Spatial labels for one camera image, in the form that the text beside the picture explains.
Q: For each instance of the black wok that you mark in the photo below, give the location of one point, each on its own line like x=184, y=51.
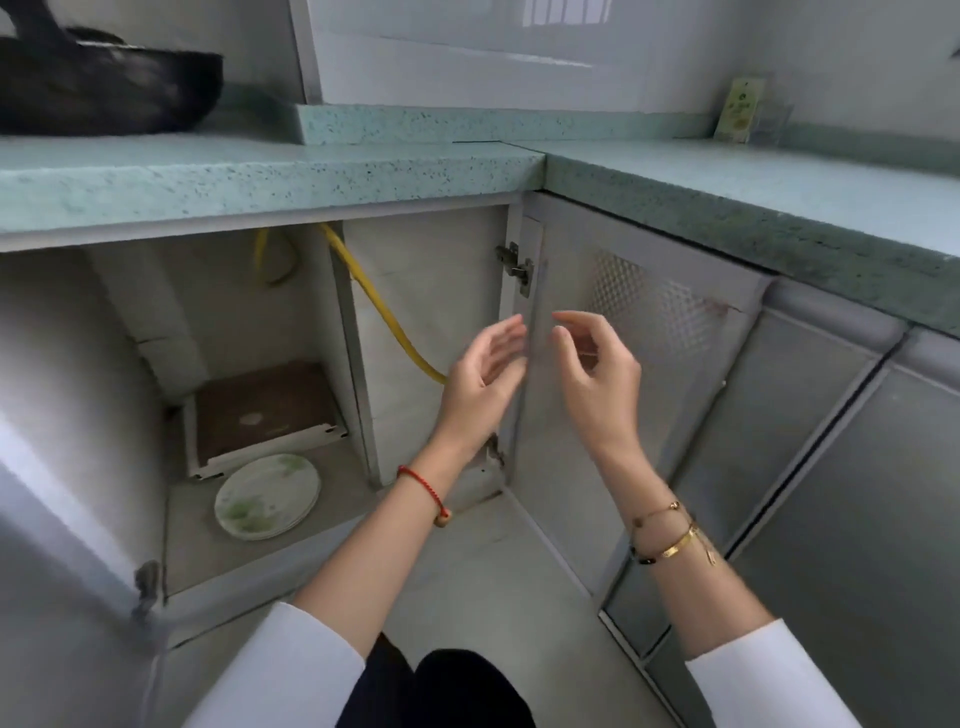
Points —
x=97, y=82

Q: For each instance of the white round plate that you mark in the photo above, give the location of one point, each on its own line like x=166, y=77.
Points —
x=266, y=496

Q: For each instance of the brown board with white frame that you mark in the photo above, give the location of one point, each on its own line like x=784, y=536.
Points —
x=262, y=409

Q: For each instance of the clear plastic holder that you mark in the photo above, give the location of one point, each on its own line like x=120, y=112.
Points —
x=774, y=124

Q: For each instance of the person's right forearm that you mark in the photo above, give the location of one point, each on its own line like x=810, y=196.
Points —
x=697, y=592

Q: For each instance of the silver perforated cabinet door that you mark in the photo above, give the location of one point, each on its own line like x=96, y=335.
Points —
x=675, y=337

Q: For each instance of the plain silver open cabinet door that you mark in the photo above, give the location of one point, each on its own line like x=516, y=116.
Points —
x=52, y=570

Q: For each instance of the green and white packet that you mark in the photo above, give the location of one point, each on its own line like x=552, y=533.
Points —
x=739, y=109

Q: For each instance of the person's black trousers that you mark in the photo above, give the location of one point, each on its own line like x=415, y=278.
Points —
x=450, y=694

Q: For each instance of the person's left fingers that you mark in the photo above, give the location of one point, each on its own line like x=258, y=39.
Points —
x=501, y=337

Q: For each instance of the person's left hand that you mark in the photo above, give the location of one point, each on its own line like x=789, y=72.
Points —
x=469, y=397

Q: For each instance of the person's right hand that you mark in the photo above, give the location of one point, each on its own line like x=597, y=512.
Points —
x=607, y=397

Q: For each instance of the metal cabinet door hinge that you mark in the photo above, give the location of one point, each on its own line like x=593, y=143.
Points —
x=516, y=266
x=493, y=452
x=146, y=589

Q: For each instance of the person's right thumb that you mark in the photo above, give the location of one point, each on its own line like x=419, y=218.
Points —
x=564, y=354

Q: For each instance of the person's left forearm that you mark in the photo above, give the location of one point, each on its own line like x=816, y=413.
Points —
x=367, y=562

